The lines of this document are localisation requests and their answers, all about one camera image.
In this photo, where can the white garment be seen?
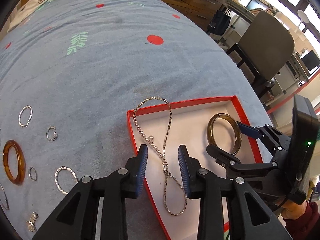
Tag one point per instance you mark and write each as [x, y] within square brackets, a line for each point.
[30, 5]

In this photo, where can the olive green bangle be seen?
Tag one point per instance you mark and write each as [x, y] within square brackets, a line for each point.
[210, 127]

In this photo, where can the red jewelry box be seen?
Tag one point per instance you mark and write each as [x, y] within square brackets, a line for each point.
[200, 120]

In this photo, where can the grey office chair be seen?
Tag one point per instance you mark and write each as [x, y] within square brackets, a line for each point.
[267, 45]

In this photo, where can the wavy silver bangle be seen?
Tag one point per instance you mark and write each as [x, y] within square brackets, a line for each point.
[19, 118]

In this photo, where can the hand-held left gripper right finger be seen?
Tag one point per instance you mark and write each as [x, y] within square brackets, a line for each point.
[182, 170]

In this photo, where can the amber bangle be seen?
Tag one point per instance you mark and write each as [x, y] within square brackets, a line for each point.
[22, 163]

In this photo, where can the red framed mirror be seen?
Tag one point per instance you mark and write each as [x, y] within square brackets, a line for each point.
[276, 105]

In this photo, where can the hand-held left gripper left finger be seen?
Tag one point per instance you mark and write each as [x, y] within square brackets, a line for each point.
[143, 165]

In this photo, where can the grey desk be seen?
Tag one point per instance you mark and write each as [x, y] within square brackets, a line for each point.
[240, 7]

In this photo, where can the wooden drawer cabinet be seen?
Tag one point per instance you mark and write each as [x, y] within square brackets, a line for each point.
[195, 2]

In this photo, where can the white desk lamp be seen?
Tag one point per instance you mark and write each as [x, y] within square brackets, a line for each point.
[306, 16]

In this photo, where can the silver bow brooch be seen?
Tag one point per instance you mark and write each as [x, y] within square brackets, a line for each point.
[32, 222]

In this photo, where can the black monitor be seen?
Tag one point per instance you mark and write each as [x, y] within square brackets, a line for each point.
[311, 60]

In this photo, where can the person's right hand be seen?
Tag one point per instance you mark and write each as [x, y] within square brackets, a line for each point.
[293, 210]

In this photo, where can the black tote bag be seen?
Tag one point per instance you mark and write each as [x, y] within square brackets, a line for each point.
[220, 22]

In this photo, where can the thin silver bangle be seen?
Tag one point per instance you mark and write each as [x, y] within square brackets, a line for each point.
[6, 202]

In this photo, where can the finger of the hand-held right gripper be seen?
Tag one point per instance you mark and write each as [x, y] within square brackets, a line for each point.
[247, 128]
[225, 158]

